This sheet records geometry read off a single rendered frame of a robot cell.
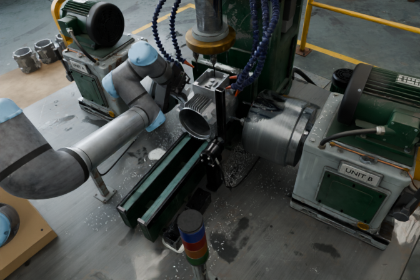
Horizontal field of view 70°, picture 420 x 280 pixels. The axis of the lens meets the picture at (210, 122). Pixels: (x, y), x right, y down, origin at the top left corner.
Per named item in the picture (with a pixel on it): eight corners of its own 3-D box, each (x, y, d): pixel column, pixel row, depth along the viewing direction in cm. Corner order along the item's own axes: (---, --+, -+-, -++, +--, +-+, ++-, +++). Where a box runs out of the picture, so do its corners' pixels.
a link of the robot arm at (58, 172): (51, 217, 56) (175, 113, 96) (11, 171, 54) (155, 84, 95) (27, 232, 62) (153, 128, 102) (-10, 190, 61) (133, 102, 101)
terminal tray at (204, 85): (209, 82, 130) (207, 67, 125) (230, 89, 126) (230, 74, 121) (193, 97, 123) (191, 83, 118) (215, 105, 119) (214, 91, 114)
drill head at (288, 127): (249, 116, 136) (251, 70, 119) (343, 150, 119) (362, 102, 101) (221, 154, 121) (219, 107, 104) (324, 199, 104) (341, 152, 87)
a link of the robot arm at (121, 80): (119, 110, 91) (148, 89, 90) (95, 79, 90) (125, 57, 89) (126, 107, 99) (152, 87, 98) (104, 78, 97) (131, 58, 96)
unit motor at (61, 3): (100, 62, 171) (72, -15, 141) (144, 78, 157) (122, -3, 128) (63, 87, 156) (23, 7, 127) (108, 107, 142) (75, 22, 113)
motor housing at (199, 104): (203, 105, 142) (200, 72, 129) (239, 119, 135) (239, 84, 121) (178, 132, 131) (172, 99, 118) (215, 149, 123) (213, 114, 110)
